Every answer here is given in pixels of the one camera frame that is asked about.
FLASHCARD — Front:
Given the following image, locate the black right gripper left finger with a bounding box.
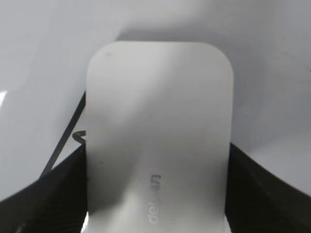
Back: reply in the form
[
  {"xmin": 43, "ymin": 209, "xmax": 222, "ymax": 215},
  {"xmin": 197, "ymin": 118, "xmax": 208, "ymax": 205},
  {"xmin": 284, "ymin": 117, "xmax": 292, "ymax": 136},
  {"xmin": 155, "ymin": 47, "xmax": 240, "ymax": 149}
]
[{"xmin": 0, "ymin": 145, "xmax": 87, "ymax": 233}]

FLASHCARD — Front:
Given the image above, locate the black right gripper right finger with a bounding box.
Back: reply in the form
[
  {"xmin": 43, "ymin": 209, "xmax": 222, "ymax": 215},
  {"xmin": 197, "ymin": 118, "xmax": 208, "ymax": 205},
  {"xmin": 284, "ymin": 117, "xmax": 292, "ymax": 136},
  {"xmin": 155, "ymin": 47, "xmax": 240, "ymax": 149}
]
[{"xmin": 225, "ymin": 144, "xmax": 311, "ymax": 233}]

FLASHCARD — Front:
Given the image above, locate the white board eraser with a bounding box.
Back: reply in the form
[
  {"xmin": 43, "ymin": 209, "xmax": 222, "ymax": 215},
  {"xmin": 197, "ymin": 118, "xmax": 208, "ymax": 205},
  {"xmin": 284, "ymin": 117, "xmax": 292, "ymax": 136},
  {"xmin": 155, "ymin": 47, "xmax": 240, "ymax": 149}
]
[{"xmin": 85, "ymin": 41, "xmax": 233, "ymax": 233}]

